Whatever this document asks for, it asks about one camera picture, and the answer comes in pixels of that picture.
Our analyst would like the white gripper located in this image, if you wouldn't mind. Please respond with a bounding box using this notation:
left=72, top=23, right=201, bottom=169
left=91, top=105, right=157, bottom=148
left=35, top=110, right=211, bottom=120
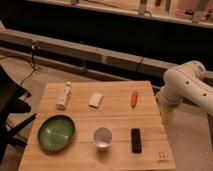
left=155, top=87, right=182, bottom=125

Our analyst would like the white paper cup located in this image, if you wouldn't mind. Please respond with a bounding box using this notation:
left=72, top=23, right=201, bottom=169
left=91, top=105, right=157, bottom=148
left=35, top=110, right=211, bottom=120
left=93, top=127, right=112, bottom=150

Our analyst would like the white plastic bottle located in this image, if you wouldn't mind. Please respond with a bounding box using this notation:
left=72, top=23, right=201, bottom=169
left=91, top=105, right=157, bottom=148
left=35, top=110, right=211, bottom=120
left=55, top=82, right=71, bottom=110

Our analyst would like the green ceramic bowl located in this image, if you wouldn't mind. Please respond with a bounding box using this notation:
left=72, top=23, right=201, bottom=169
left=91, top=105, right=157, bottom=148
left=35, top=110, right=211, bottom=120
left=37, top=115, right=75, bottom=152

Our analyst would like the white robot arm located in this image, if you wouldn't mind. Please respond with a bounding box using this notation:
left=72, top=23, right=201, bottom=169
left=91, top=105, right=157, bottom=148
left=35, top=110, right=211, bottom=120
left=155, top=61, right=213, bottom=150

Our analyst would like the white sponge block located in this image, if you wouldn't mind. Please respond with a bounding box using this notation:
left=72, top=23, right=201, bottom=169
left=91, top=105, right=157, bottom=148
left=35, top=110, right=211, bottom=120
left=89, top=92, right=103, bottom=108

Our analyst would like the orange carrot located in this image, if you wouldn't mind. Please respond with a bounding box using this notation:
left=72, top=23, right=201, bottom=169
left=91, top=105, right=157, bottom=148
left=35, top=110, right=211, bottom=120
left=131, top=91, right=138, bottom=108

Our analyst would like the black remote control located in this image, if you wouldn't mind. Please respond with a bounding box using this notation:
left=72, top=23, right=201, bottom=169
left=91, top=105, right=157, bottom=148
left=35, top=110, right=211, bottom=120
left=131, top=128, right=142, bottom=153

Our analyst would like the black chair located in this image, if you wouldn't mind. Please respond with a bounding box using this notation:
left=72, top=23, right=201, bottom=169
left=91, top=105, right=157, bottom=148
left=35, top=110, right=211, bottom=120
left=0, top=65, right=35, bottom=164

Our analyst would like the black cable on floor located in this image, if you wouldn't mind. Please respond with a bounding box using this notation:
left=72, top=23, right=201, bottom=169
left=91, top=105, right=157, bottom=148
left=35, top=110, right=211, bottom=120
left=0, top=41, right=43, bottom=88

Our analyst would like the grey metal rail beam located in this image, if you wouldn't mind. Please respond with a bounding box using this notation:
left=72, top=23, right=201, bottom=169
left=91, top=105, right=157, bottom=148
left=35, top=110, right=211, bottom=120
left=0, top=28, right=213, bottom=88

